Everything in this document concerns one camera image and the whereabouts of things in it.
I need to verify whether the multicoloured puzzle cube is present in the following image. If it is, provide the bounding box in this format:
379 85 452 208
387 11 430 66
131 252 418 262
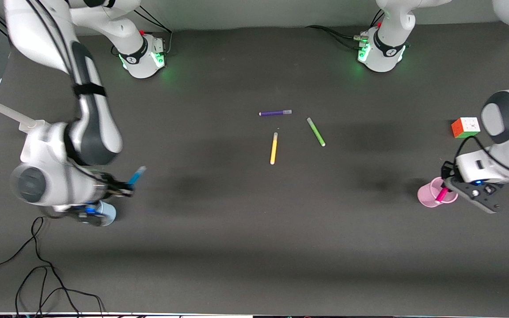
451 117 482 140

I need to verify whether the arm base black cable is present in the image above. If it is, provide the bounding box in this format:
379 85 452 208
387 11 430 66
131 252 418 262
305 10 386 50
132 9 174 56

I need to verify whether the pink cup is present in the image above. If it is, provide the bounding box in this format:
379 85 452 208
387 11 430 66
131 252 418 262
417 176 459 208

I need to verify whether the green marker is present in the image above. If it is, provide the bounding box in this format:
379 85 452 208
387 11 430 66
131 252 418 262
306 117 326 147

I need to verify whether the blue marker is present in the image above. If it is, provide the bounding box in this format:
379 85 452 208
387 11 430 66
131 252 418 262
127 166 148 186

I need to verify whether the thin black cable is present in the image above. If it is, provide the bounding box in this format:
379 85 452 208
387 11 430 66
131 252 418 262
15 265 106 317
0 216 81 317

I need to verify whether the right arm wrist black cable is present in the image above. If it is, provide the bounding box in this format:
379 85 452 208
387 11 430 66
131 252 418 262
34 0 80 87

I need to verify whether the right arm base black cable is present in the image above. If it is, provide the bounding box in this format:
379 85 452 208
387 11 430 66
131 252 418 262
132 9 174 56

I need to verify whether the arm wrist black cable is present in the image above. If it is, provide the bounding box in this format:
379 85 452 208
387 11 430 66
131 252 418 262
34 0 80 87
453 136 509 180

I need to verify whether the light blue cup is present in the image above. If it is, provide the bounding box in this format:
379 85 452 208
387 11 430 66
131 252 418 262
98 201 118 227

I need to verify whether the white flat bar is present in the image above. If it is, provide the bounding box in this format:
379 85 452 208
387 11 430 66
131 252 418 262
0 90 46 133

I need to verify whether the left arm wrist black cable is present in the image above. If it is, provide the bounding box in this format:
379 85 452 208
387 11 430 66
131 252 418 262
453 136 509 180

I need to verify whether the left arm base black cable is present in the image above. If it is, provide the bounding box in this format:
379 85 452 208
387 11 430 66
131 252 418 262
305 10 386 50

